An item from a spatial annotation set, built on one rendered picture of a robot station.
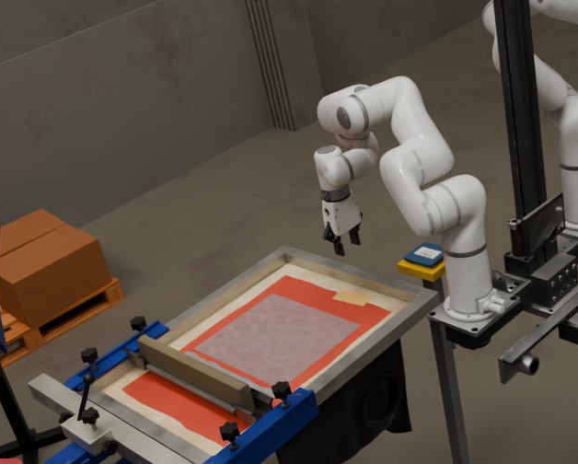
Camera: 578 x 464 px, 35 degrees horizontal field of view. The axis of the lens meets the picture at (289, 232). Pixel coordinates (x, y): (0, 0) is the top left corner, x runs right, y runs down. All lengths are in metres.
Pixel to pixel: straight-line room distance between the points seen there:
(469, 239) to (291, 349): 0.65
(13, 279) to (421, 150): 2.96
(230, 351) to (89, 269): 2.33
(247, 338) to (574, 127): 0.99
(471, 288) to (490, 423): 1.56
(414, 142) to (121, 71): 3.98
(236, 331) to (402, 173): 0.82
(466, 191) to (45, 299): 3.03
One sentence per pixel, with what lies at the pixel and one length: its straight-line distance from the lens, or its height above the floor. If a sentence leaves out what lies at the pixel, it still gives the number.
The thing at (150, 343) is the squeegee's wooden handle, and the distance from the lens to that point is 2.39.
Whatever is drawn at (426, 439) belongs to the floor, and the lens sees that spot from 3.50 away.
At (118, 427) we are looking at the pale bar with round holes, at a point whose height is 1.04.
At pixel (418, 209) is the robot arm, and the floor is 1.44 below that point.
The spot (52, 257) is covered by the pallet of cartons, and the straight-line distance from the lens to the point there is 4.65.
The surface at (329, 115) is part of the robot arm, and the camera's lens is 2.09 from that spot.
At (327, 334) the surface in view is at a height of 0.96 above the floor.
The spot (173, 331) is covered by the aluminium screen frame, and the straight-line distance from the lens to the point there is 2.56.
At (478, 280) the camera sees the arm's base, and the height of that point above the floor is 1.23.
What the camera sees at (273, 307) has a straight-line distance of 2.58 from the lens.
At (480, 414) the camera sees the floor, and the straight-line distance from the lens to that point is 3.57.
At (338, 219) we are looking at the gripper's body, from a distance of 2.47.
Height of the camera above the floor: 2.30
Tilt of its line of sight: 27 degrees down
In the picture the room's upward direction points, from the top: 13 degrees counter-clockwise
